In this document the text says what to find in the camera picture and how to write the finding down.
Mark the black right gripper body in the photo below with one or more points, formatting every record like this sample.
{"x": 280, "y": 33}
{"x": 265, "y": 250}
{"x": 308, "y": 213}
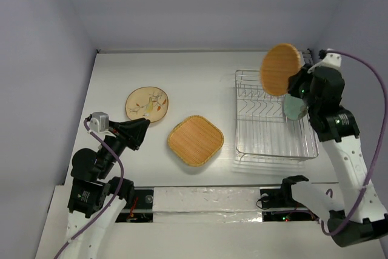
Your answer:
{"x": 296, "y": 82}

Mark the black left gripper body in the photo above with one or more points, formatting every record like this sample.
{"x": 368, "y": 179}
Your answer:
{"x": 109, "y": 162}

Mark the small orange woven plate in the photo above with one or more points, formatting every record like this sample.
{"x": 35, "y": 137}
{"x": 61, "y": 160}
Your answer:
{"x": 279, "y": 64}

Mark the beige leaf pattern plate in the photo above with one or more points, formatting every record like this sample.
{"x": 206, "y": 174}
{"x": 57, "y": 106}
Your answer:
{"x": 151, "y": 103}

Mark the large orange woven plate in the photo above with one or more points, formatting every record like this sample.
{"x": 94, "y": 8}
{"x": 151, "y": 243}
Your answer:
{"x": 195, "y": 140}

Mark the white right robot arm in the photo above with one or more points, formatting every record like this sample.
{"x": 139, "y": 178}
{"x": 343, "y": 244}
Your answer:
{"x": 361, "y": 216}

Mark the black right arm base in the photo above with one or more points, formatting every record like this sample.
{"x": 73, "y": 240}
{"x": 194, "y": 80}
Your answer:
{"x": 271, "y": 198}

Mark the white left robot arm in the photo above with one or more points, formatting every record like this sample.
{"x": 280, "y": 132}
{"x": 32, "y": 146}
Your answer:
{"x": 99, "y": 191}

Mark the green flower pattern plate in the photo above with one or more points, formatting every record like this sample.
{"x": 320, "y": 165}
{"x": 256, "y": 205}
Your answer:
{"x": 294, "y": 108}

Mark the white foam front panel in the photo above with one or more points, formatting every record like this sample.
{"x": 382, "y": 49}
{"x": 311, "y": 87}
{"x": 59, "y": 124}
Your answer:
{"x": 206, "y": 205}

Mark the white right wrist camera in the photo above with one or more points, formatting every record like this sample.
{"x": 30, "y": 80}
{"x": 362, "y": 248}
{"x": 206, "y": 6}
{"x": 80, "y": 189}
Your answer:
{"x": 330, "y": 60}

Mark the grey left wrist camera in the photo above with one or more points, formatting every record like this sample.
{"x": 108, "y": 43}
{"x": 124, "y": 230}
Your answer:
{"x": 97, "y": 122}

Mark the metal wire dish rack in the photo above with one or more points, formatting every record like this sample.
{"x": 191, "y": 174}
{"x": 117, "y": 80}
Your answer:
{"x": 262, "y": 129}

